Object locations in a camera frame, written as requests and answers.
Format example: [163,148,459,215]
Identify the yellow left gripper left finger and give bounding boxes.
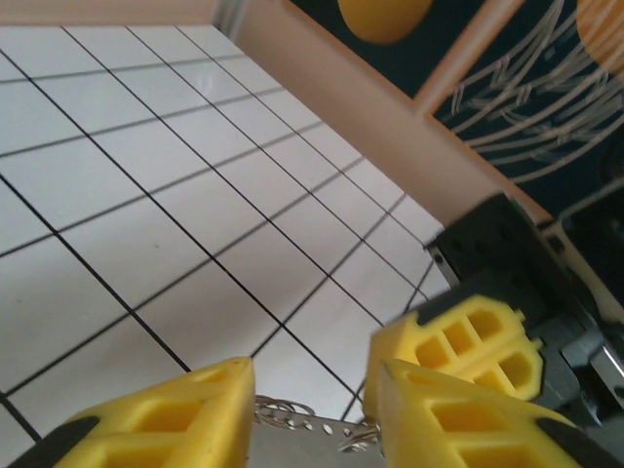
[0,355,258,468]

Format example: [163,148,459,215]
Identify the small metal split ring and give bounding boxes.
[338,421,384,454]

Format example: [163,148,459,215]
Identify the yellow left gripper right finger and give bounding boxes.
[365,358,624,468]

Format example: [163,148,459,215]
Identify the large metal split keyring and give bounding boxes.
[252,393,308,428]

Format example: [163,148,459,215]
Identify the aluminium frame post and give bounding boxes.
[212,0,246,44]

